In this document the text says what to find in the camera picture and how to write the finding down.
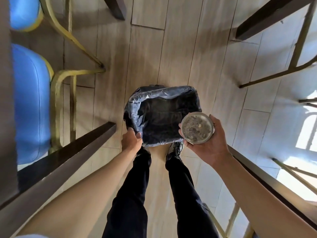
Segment person's left hand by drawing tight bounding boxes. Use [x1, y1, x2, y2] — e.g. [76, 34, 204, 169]
[121, 127, 144, 157]

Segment black shoe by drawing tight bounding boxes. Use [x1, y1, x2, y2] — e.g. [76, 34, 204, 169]
[136, 146, 152, 158]
[166, 141, 184, 162]

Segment black trousers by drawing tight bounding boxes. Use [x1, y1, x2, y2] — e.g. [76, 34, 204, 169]
[102, 148, 220, 238]

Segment blue chair with gold frame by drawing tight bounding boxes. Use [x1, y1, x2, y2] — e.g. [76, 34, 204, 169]
[9, 0, 105, 69]
[11, 43, 106, 165]

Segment waste bin with black bag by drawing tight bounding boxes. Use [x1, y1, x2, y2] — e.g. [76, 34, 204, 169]
[123, 84, 202, 147]

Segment gold metal chair frame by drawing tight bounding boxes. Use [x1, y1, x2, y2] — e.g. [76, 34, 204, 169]
[272, 158, 317, 196]
[298, 97, 317, 108]
[239, 0, 317, 89]
[203, 203, 256, 238]

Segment person's right forearm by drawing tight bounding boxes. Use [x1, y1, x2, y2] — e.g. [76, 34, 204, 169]
[211, 152, 317, 238]

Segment person's left forearm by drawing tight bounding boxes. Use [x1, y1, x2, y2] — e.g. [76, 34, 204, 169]
[15, 146, 137, 238]

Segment grey debris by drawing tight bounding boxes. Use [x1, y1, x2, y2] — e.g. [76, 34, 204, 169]
[184, 116, 211, 141]

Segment person's right hand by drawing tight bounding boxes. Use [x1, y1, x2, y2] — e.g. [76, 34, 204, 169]
[178, 115, 232, 168]

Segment round metal dish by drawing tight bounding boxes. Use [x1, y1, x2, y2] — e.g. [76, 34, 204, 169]
[181, 112, 214, 145]

